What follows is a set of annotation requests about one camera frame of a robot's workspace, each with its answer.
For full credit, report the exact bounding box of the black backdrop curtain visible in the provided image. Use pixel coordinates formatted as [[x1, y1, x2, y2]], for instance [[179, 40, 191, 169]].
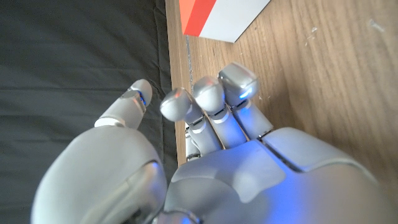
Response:
[[0, 0, 178, 224]]

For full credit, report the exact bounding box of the red and white box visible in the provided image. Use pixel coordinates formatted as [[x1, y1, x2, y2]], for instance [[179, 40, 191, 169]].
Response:
[[178, 0, 272, 44]]

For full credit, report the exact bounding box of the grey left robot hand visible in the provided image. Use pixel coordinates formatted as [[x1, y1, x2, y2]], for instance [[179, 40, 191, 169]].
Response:
[[30, 62, 398, 224]]

